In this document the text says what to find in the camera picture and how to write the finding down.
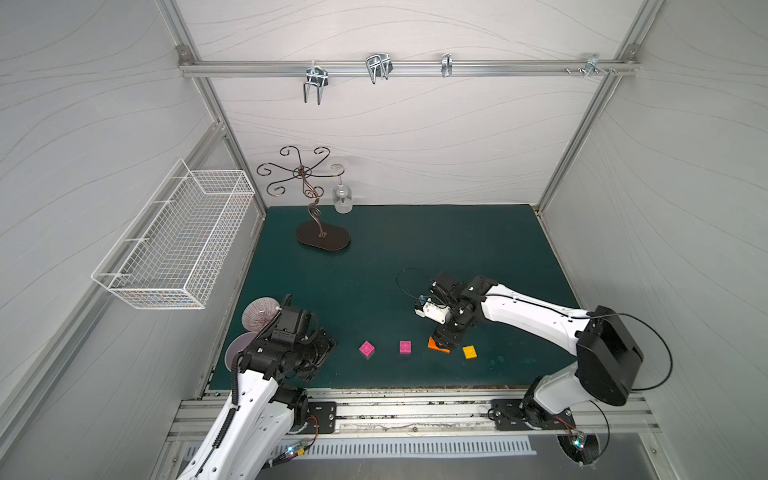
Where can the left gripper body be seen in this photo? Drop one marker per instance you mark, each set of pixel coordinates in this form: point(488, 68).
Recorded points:
point(321, 349)

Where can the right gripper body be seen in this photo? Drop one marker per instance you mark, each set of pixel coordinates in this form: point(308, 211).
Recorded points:
point(447, 332)

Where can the orange lego brick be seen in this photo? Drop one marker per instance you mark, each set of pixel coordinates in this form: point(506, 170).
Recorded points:
point(434, 345)

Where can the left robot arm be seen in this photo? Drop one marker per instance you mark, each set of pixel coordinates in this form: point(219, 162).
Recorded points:
point(265, 420)

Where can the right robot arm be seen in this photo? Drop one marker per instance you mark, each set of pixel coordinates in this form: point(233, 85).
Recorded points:
point(607, 358)

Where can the yellow lego brick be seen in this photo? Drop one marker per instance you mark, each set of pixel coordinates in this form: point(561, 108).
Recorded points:
point(469, 352)

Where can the purple plate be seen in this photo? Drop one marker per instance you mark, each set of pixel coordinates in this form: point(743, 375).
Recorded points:
point(237, 346)

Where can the green table mat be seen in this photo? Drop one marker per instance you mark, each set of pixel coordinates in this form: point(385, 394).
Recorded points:
point(366, 292)

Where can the white vent strip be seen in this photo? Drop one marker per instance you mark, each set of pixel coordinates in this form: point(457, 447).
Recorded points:
point(420, 448)

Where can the brown metal cup stand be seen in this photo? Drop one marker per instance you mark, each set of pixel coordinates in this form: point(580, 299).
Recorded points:
point(314, 233)

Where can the metal hook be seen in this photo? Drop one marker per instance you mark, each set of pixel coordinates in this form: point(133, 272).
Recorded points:
point(379, 66)
point(592, 67)
point(317, 79)
point(446, 65)

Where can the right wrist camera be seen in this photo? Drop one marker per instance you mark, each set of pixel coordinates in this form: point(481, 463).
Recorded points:
point(427, 308)

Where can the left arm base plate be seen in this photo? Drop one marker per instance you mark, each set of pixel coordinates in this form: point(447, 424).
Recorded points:
point(321, 418)

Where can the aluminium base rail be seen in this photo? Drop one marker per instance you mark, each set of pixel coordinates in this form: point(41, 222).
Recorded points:
point(441, 412)

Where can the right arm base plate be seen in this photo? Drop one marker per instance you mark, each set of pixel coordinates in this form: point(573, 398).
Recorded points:
point(526, 415)

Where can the white wire basket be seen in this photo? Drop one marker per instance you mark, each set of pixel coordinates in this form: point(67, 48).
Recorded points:
point(170, 255)

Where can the aluminium top rail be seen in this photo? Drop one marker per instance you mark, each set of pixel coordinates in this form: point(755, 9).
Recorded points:
point(401, 68)

